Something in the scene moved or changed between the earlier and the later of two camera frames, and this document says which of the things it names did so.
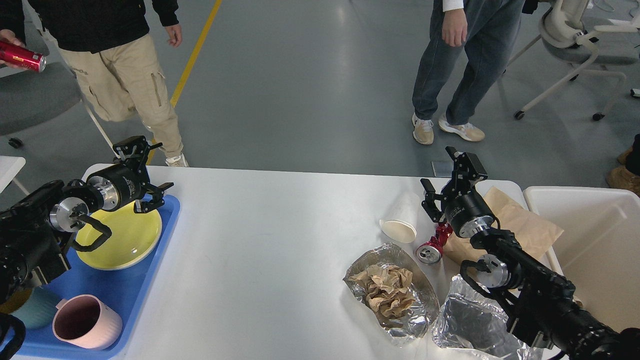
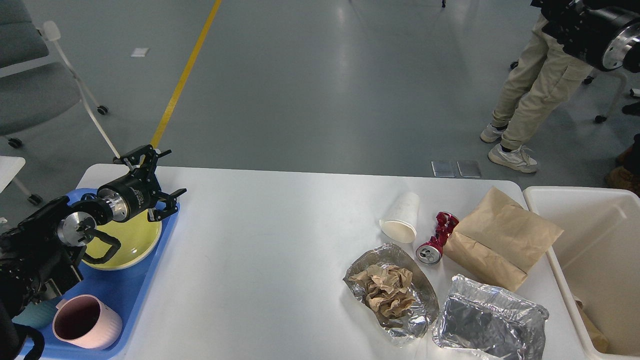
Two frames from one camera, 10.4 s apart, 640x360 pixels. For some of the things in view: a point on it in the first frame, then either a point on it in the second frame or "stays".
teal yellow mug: (35, 306) stays
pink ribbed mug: (86, 320) stays
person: (106, 44) to (540, 75)
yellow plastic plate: (134, 237) stays
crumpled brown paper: (388, 289) stays
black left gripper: (124, 183) to (133, 195)
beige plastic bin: (599, 250) stays
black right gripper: (466, 209) to (585, 27)
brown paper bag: (531, 233) stays
